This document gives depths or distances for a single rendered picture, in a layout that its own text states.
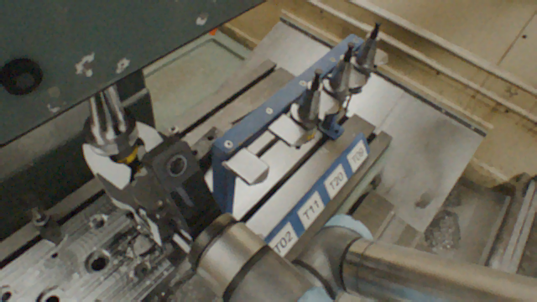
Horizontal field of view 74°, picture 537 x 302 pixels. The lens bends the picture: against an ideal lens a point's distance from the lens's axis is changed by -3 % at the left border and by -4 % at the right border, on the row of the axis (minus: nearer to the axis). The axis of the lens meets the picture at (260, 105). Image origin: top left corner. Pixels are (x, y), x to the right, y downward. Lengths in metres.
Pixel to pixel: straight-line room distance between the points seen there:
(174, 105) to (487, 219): 1.23
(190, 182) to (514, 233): 1.08
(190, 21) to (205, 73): 1.56
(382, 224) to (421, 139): 0.34
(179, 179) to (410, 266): 0.27
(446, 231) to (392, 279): 0.93
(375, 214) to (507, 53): 0.61
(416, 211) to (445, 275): 0.87
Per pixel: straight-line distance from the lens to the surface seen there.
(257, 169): 0.62
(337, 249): 0.52
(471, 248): 1.39
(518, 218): 1.36
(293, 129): 0.68
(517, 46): 1.25
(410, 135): 1.37
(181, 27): 0.16
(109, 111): 0.45
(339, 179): 0.99
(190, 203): 0.41
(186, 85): 1.66
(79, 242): 0.85
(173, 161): 0.38
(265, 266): 0.40
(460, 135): 1.41
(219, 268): 0.41
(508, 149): 1.45
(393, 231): 1.23
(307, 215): 0.92
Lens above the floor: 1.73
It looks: 46 degrees down
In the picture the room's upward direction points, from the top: 8 degrees clockwise
